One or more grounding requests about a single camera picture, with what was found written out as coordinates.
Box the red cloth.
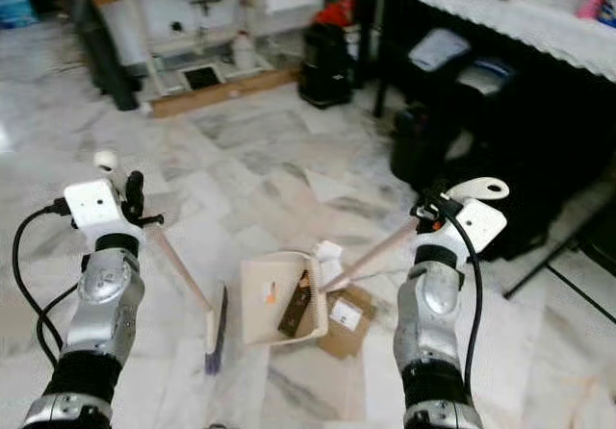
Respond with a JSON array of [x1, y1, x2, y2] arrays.
[[313, 0, 353, 29]]

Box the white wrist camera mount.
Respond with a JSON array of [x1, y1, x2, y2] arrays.
[[416, 198, 510, 263], [64, 179, 129, 234]]

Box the white long-handled dustpan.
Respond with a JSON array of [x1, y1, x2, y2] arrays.
[[239, 177, 509, 347]]

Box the small white bottle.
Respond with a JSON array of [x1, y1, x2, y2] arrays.
[[233, 29, 257, 73]]

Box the dark brown wrapper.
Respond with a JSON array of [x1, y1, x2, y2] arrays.
[[277, 270, 315, 340]]

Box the black leaning post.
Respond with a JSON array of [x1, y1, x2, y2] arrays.
[[53, 0, 142, 114]]

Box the black bag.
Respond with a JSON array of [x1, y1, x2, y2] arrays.
[[390, 102, 477, 194]]

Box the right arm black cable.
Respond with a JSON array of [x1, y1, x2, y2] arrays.
[[443, 201, 485, 396]]

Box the grey folded bag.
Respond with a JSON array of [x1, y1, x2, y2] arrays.
[[406, 27, 473, 74]]

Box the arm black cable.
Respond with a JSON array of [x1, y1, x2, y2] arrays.
[[12, 204, 83, 358], [443, 201, 485, 396]]

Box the black framed panel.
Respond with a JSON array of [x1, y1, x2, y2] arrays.
[[182, 64, 223, 92]]

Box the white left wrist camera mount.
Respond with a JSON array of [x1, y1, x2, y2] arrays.
[[64, 179, 129, 234]]

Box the table with white lace cloth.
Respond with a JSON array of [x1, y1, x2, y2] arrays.
[[351, 0, 616, 122]]

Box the black bin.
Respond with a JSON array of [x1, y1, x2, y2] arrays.
[[298, 23, 355, 110]]

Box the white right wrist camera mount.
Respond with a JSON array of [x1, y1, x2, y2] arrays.
[[416, 198, 510, 263]]

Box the white broom with purple bristles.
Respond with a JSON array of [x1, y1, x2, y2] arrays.
[[94, 150, 231, 376]]

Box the wooden shelf unit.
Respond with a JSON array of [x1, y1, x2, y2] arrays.
[[77, 0, 301, 120]]

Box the brown cardboard piece white label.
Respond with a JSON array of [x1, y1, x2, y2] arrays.
[[318, 283, 376, 360]]

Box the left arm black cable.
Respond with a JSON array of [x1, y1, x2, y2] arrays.
[[12, 204, 83, 358]]

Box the white crumpled paper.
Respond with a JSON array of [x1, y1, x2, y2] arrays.
[[313, 240, 346, 263]]

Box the thin black stand leg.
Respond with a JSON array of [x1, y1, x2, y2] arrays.
[[500, 193, 616, 326]]

